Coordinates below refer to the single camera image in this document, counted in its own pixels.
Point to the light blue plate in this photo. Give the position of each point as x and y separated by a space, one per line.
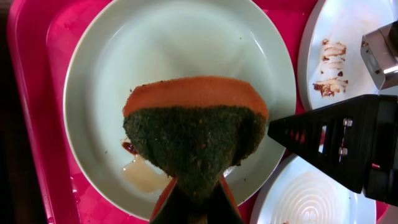
330 66
131 43
297 192

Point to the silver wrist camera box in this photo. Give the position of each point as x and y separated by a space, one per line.
379 54

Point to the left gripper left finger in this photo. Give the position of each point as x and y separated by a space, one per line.
171 207

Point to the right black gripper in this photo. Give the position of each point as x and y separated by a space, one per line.
347 140

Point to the orange green scrub sponge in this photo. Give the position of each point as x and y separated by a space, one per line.
195 128

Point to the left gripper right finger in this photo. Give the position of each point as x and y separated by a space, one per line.
222 207

